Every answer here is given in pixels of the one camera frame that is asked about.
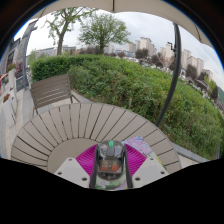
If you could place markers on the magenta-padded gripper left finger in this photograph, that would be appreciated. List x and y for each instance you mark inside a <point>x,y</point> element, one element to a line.
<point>71,171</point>

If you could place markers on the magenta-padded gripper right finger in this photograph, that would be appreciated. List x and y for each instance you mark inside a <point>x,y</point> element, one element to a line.
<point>148,171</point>

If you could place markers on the transparent computer mouse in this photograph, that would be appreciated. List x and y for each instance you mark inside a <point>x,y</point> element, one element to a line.
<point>110,160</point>

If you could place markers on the floral print mouse pad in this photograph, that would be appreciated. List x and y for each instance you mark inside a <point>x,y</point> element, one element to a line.
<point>143,146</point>

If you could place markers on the brown slatted outdoor chair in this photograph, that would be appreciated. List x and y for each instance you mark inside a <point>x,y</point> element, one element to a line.
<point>51,90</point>

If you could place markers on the green hedge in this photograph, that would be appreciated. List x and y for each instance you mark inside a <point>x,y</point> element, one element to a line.
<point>140,86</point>

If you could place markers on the white flower planter box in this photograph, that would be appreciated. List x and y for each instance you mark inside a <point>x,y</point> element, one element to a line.
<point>9,110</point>

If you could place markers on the curved black parasol pole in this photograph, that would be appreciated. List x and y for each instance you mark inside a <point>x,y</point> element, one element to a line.
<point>173,76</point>

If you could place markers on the tall grey sign pillar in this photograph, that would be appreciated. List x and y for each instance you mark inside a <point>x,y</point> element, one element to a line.
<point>22,60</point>

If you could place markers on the distant apartment buildings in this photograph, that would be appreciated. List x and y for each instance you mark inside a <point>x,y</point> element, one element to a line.
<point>146,45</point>

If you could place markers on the grey storefront building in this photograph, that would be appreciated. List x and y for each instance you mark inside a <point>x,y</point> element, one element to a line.
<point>8,56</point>

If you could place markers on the bare-trunked green tree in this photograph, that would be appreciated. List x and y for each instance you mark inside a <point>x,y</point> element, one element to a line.
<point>60,40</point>

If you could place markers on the round-crowned green tree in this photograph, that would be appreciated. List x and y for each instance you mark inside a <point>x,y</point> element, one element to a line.
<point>102,30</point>

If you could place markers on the beige parasol canopy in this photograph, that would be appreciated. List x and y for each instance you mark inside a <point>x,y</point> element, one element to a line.
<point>150,8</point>

